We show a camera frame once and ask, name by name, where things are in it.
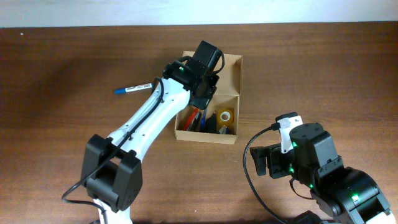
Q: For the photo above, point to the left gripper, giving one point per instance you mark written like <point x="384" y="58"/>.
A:
<point x="205" y="97"/>

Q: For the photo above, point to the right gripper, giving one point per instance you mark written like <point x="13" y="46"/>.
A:
<point x="259" y="160"/>

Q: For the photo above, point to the blue ballpoint pen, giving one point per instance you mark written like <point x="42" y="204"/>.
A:
<point x="202" y="121"/>

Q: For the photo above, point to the cardboard box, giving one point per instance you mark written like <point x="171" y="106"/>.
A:
<point x="226" y="97"/>

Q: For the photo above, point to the red black stapler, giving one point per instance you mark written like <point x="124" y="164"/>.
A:
<point x="192" y="121"/>

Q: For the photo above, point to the yellow adhesive tape roll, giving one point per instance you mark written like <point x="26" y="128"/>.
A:
<point x="225" y="117"/>

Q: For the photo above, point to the black binder clip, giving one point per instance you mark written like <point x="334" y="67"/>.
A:
<point x="211" y="124"/>

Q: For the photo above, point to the blue white staples box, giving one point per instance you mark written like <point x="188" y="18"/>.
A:
<point x="224" y="130"/>

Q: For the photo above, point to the blue whiteboard marker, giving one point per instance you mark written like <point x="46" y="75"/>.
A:
<point x="121" y="91"/>

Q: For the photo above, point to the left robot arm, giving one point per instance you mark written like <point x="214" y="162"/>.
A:
<point x="112" y="166"/>

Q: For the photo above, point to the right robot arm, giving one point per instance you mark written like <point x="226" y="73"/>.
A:
<point x="345" y="194"/>

